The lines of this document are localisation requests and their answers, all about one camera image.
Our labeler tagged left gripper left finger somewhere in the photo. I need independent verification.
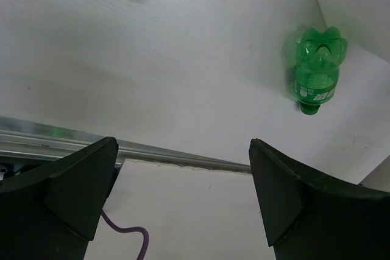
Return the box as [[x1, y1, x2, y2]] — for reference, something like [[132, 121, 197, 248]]
[[1, 137, 118, 259]]

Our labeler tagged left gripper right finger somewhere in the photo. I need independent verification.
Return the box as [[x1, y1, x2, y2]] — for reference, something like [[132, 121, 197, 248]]
[[249, 139, 389, 259]]

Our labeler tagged white octagonal plastic bin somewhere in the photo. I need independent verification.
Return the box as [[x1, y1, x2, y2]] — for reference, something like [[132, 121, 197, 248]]
[[317, 0, 389, 61]]

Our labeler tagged green plastic bottle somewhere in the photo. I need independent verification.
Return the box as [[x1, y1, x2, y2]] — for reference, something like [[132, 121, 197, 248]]
[[293, 27, 348, 115]]

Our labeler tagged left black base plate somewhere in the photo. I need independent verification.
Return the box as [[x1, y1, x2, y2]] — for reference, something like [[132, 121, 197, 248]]
[[1, 156, 44, 185]]

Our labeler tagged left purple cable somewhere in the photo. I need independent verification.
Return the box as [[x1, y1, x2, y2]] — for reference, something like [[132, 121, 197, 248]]
[[101, 209, 150, 260]]

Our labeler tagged aluminium rail bar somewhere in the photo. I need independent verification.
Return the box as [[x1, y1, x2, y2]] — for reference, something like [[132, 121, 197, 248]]
[[1, 116, 251, 174]]

